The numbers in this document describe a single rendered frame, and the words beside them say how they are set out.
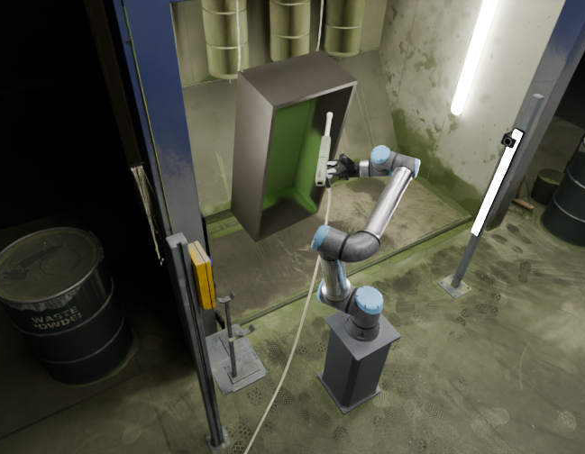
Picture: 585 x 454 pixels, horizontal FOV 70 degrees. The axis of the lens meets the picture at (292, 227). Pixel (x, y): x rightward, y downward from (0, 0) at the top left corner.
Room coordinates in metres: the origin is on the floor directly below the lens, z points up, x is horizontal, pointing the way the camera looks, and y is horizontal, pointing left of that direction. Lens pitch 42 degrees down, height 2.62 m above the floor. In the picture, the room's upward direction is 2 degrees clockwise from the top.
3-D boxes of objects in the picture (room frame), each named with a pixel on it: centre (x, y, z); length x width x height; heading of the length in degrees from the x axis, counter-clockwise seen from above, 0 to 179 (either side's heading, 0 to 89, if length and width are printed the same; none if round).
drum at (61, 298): (1.57, 1.35, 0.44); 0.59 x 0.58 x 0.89; 103
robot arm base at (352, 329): (1.40, -0.42, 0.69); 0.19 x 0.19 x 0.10
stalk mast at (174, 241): (1.00, 0.38, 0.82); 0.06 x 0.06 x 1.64; 32
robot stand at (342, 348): (1.40, -0.42, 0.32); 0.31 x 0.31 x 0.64; 32
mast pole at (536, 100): (2.28, -1.35, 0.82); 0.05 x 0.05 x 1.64; 32
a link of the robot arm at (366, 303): (1.40, -0.41, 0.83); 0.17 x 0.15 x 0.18; 63
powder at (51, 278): (1.57, 1.35, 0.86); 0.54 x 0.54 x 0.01
